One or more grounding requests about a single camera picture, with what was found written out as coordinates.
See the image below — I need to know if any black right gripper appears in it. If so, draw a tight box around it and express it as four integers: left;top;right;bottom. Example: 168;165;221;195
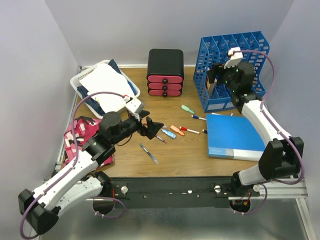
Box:
206;59;239;92

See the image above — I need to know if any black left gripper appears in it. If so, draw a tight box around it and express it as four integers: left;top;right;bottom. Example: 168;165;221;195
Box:
111;109;164;146

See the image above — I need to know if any blue correction tape dispenser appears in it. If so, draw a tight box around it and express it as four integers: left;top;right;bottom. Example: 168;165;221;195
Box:
161;128;177;139

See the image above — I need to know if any green correction tape dispenser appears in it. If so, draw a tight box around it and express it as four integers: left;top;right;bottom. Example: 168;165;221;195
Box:
181;105;195;115

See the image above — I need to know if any blue file folder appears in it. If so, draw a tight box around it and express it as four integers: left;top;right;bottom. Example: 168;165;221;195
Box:
206;114;265;162

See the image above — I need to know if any orange cover paperback book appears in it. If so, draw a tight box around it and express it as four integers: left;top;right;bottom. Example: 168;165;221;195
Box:
205;76;218;99

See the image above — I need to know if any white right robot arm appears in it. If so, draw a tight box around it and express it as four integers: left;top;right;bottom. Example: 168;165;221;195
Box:
206;61;305;196

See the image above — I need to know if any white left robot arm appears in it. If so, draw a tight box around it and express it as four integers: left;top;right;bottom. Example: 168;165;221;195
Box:
18;110;163;236

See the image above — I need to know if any pink gel pen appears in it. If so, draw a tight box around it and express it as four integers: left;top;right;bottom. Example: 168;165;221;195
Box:
155;135;168;144

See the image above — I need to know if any blue magazine file rack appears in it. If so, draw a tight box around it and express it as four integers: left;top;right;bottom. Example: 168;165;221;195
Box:
193;31;270;113

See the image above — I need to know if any orange correction tape dispenser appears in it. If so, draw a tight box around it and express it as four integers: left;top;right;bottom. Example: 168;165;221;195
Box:
170;125;185;136

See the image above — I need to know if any red capped whiteboard marker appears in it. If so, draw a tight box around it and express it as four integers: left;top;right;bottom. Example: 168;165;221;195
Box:
179;126;200;135

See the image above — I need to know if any blue gel pen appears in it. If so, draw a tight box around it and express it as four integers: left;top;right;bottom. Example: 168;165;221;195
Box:
139;143;159;165

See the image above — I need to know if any blue capped whiteboard marker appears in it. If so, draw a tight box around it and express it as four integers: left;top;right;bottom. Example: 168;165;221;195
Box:
191;115;207;121

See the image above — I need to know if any black pink drawer cabinet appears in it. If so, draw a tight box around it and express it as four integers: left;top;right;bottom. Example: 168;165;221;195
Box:
146;48;184;98

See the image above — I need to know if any navy blue cloth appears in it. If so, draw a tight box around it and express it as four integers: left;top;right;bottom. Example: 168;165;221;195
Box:
76;58;139;116

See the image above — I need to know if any pink camouflage cloth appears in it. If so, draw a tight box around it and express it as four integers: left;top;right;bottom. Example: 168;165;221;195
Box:
62;116;101;168

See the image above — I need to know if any white plastic basket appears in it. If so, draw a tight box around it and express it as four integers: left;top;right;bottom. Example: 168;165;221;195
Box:
69;59;141;120

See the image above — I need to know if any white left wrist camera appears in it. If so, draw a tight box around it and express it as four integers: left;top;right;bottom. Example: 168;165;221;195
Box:
124;97;145;117

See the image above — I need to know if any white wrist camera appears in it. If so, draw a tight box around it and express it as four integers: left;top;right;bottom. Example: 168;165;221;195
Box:
124;97;145;117
223;47;243;69

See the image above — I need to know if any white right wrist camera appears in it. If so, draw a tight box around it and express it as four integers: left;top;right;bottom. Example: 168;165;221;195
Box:
223;47;243;69

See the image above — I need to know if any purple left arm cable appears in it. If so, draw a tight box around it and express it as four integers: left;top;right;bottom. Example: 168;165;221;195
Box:
19;91;131;238

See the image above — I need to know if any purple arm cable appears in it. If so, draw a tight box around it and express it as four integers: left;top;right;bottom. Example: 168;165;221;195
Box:
232;49;306;216
19;91;131;238

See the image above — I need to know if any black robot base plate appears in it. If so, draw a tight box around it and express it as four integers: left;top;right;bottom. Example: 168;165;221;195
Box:
111;176;260;209

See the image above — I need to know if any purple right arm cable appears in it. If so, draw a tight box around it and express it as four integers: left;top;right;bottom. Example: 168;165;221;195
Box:
232;49;306;216

